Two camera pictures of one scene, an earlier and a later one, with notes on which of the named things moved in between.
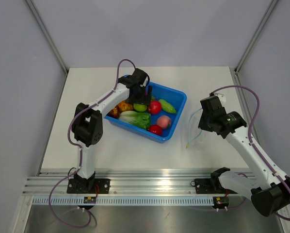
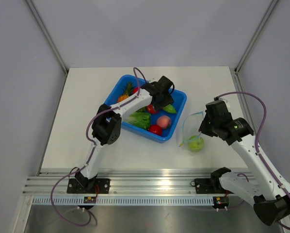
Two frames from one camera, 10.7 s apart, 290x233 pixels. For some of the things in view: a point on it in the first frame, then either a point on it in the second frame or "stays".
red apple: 155,107 stays
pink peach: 164,121 stays
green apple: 140,108 → 195,143
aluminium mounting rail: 167,184 stays
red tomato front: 155,129 stays
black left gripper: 144,99 → 167,100
